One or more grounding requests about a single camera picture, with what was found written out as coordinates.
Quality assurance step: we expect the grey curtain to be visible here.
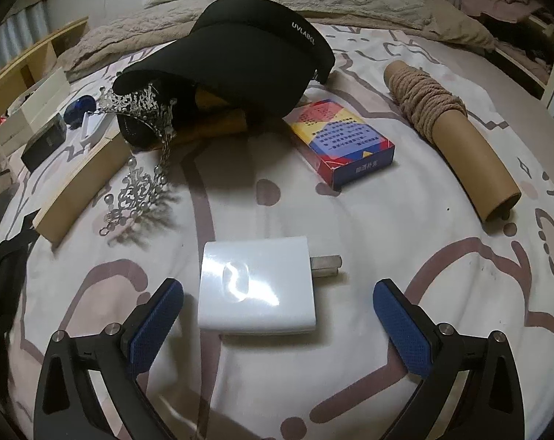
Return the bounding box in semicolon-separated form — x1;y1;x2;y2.
0;0;51;71

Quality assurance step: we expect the plywood wooden block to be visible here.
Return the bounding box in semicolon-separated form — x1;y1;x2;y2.
33;132;131;246

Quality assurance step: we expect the cardboard tube with twine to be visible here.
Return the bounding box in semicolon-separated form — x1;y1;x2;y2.
383;60;521;223

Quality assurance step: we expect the folded beige quilt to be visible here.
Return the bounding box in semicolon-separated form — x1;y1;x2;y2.
56;0;216;81

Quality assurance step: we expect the blue round case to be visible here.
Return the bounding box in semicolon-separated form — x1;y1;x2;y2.
63;95;97;130

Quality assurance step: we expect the silver tiara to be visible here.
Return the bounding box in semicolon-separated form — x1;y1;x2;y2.
98;82;176;237

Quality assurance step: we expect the black sun visor cap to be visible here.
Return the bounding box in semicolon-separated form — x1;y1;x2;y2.
104;0;334;131

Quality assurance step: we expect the white plastic tool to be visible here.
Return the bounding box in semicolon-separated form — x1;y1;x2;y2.
80;112;114;147

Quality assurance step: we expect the pile of clothes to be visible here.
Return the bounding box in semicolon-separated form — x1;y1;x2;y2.
450;0;554;84

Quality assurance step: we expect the white box of clutter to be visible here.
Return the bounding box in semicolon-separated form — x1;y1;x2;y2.
0;67;70;155

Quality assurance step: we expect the wooden bedside shelf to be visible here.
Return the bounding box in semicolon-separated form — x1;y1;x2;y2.
0;17;89;113

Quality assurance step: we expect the colourful card box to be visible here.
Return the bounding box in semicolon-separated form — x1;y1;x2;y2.
285;99;395;191

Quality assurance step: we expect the small black box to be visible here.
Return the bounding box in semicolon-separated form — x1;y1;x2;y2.
20;112;67;173

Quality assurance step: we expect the bunny print blanket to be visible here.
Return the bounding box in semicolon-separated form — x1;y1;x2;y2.
7;25;554;439

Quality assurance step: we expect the white power adapter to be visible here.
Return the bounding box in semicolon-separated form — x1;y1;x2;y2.
197;236;342;336

